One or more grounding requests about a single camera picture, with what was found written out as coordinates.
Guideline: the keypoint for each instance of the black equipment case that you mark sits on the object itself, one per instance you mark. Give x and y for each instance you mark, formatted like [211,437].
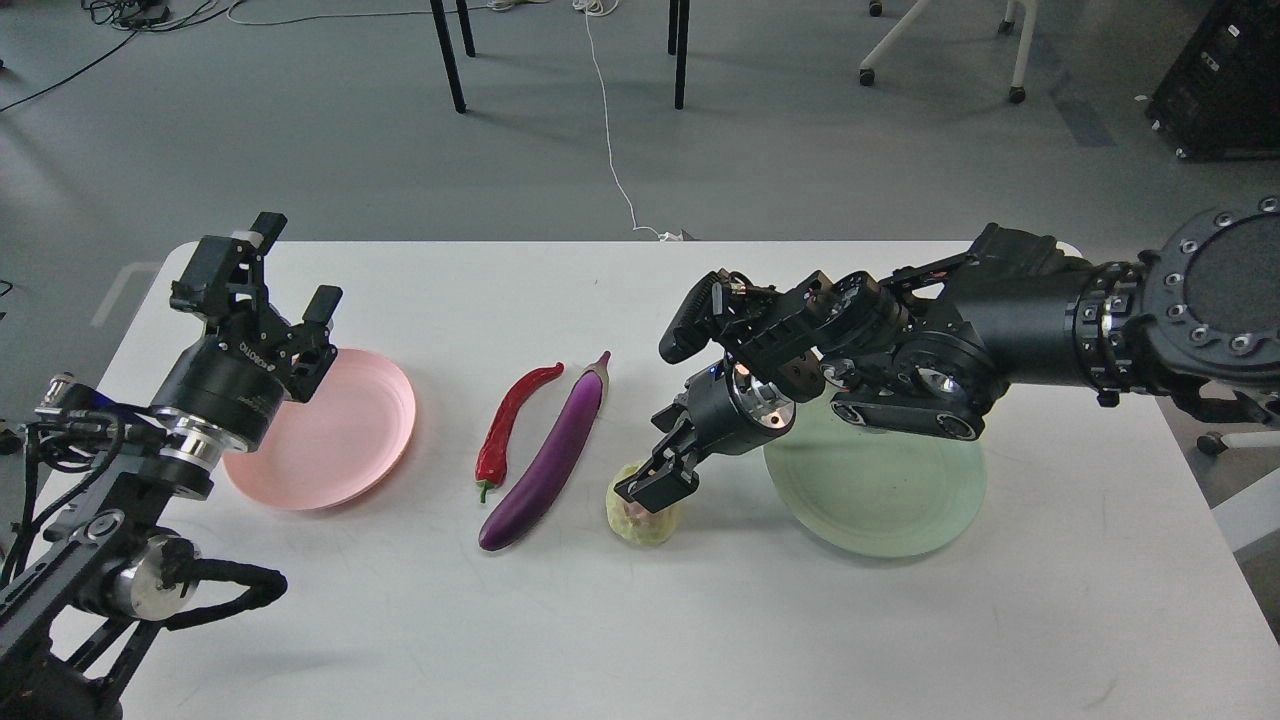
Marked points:
[1220,98]

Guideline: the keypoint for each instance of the black table legs left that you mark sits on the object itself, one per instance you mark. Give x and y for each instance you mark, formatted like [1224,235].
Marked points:
[446,46]

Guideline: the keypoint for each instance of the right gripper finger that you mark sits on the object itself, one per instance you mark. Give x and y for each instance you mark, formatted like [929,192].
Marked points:
[666,478]
[678,451]

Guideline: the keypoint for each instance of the yellow green peach fruit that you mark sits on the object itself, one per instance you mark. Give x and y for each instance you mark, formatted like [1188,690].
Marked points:
[632,523]

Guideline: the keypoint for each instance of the black table legs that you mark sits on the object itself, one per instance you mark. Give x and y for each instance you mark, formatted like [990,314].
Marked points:
[678,46]
[446,46]

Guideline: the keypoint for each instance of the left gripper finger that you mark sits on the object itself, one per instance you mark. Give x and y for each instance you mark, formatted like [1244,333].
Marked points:
[224,283]
[308,351]

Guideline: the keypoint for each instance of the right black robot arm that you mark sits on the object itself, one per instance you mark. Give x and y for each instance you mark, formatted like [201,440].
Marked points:
[929,349]

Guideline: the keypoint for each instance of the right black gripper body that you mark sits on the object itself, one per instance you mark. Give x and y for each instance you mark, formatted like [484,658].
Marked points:
[732,413]

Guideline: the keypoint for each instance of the chair caster at right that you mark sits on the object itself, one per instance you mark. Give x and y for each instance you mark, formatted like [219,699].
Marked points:
[1215,443]

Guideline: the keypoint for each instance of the purple eggplant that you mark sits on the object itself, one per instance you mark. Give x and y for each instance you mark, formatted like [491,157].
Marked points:
[537,489]

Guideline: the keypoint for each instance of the red chili pepper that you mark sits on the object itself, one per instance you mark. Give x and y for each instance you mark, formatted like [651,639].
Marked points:
[491,464]

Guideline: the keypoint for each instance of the green plate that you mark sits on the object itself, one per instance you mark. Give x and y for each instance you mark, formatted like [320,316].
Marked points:
[876,493]

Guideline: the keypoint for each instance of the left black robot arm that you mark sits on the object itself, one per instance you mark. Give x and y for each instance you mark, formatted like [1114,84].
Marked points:
[93,577]

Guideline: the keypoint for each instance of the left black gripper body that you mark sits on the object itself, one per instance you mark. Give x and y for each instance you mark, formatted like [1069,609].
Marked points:
[236,380]

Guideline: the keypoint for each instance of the pink plate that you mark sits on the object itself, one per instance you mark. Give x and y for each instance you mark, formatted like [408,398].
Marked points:
[336,446]

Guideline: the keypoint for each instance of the black table legs right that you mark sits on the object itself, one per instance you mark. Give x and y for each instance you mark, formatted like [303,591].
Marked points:
[678,46]

